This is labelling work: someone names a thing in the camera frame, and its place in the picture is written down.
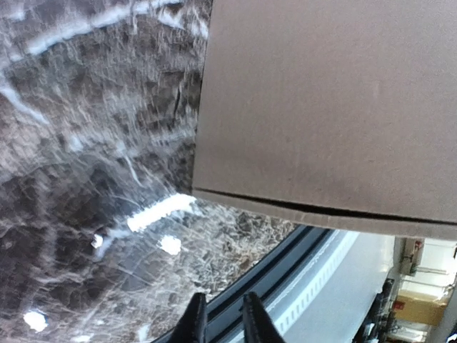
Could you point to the white slotted cable duct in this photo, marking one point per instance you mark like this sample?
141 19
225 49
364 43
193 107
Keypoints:
309 279

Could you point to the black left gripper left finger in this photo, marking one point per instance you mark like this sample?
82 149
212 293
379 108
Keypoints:
191 327

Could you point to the brown cardboard box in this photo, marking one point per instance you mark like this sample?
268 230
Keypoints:
338 114

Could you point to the brown cardboard box background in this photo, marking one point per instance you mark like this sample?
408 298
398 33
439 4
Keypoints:
419 308

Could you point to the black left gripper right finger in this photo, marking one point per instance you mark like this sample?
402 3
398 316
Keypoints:
257 324

